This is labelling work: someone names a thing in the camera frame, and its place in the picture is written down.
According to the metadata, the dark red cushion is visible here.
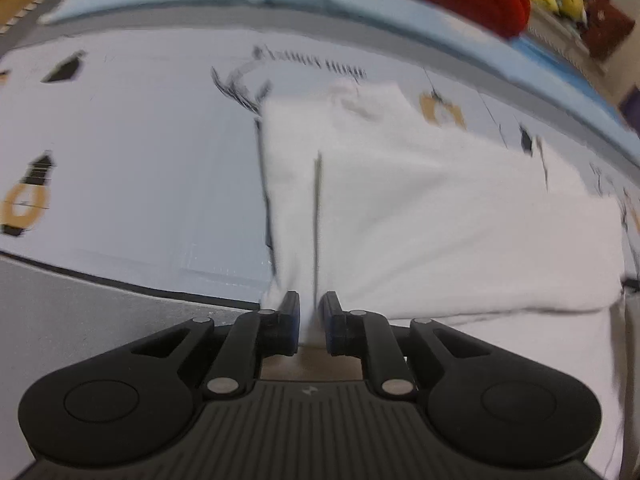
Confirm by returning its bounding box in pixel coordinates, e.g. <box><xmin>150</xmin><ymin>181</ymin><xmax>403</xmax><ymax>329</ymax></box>
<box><xmin>582</xmin><ymin>0</ymin><xmax>636</xmax><ymax>62</ymax></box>

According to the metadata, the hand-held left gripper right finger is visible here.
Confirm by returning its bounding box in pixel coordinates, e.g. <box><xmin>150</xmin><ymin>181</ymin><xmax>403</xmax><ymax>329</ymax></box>
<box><xmin>320</xmin><ymin>291</ymin><xmax>493</xmax><ymax>397</ymax></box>

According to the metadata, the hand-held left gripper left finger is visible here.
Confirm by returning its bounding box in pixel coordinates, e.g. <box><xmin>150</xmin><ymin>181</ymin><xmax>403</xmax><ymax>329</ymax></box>
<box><xmin>131</xmin><ymin>290</ymin><xmax>302</xmax><ymax>397</ymax></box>

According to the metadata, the white towel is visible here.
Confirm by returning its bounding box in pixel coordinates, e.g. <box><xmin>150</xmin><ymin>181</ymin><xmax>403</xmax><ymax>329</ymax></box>
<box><xmin>257</xmin><ymin>80</ymin><xmax>628</xmax><ymax>480</ymax></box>

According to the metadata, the deer printed mat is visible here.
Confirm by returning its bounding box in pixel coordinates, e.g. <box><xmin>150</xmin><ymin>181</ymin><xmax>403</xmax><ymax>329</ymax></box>
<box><xmin>0</xmin><ymin>25</ymin><xmax>640</xmax><ymax>312</ymax></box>

